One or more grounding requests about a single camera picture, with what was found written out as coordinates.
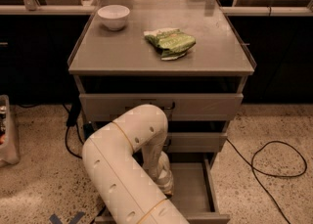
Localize black floor cable left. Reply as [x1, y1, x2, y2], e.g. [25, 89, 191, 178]
[62, 103, 86, 160]

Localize grey middle drawer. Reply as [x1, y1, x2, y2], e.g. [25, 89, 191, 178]
[163, 132, 227, 153]

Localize blue tape cross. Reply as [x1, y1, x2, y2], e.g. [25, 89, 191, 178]
[49, 211, 85, 224]

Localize grey top drawer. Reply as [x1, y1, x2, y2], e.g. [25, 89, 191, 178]
[79, 93, 243, 121]

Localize black floor cable right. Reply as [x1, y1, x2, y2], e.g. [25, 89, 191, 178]
[225, 138, 308, 224]

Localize grey open bottom drawer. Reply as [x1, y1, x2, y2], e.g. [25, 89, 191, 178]
[94, 158, 231, 224]

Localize blue power adapter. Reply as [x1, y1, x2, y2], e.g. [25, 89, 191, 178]
[83, 123, 94, 134]

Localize green chip bag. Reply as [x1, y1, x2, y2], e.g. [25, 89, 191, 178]
[144, 27, 196, 61]

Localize black floor cable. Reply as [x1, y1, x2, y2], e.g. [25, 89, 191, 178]
[62, 103, 86, 160]
[225, 138, 308, 224]

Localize grey drawer cabinet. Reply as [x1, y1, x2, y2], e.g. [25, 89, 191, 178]
[67, 0, 257, 224]

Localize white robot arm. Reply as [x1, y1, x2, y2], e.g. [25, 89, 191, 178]
[82, 105, 189, 224]

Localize clear plastic bin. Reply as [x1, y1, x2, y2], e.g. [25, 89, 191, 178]
[0, 95, 20, 167]

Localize white ceramic bowl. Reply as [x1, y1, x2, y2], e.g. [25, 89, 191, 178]
[97, 5, 130, 30]

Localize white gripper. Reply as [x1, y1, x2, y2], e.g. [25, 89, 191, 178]
[154, 162, 174, 197]

